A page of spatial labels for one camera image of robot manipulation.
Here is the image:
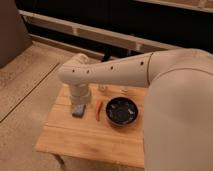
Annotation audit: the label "small clear glass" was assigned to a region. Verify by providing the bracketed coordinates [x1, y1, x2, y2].
[121, 86, 128, 93]

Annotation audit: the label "wooden side table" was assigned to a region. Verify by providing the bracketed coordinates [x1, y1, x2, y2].
[35, 85, 146, 168]

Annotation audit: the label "black bowl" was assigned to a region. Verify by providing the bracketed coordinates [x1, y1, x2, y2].
[105, 97, 138, 126]

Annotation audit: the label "white shelf rail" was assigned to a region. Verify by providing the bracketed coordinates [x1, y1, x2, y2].
[19, 10, 213, 52]

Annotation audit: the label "blue sponge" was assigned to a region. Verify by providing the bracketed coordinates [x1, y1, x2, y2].
[72, 104, 86, 118]

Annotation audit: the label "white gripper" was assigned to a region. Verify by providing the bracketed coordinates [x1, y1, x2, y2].
[69, 84, 91, 105]

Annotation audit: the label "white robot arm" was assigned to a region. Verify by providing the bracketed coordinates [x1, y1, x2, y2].
[58, 48, 213, 171]

